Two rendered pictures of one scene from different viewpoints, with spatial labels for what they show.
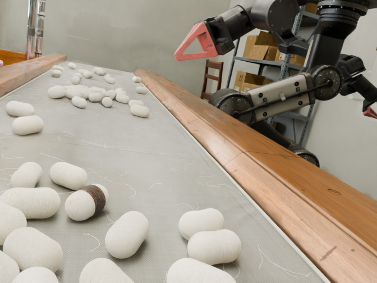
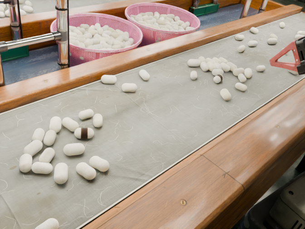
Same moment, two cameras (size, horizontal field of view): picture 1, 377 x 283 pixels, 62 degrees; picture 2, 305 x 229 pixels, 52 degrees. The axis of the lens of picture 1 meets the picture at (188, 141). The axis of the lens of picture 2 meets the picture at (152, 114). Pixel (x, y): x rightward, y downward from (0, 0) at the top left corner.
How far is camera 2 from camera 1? 0.47 m
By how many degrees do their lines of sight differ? 55
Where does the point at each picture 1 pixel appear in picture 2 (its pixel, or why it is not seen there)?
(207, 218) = (96, 161)
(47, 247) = (47, 138)
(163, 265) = (72, 164)
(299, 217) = (140, 192)
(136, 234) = (69, 150)
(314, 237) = (126, 201)
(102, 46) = not seen: outside the picture
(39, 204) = (68, 126)
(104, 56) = not seen: outside the picture
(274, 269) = (97, 193)
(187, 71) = not seen: outside the picture
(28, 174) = (82, 114)
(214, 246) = (79, 168)
